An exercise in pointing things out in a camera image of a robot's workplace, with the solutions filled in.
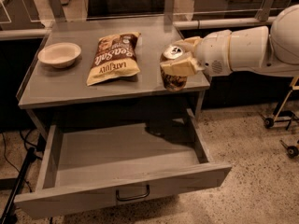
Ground orange soda can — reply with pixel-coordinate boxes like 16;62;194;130
160;45;187;91

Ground black drawer handle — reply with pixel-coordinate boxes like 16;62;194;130
116;185;150;202

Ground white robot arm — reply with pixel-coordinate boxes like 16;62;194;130
160;5;299;77

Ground clear acrylic barrier panel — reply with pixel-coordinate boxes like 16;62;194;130
1;0;298;29

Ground grey open drawer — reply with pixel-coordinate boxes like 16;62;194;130
15;110;231;219

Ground white bowl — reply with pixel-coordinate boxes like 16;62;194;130
37;42;81;68

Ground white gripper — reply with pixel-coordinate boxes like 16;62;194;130
160;30;232;77

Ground black stand pole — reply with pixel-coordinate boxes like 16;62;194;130
0;147;35;224

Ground sea salt chip bag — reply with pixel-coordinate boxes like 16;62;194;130
86;32;140;86

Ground white horizontal rail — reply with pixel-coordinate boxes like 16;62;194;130
0;16;275;40

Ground grey counter cabinet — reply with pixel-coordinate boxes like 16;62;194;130
16;16;213;141

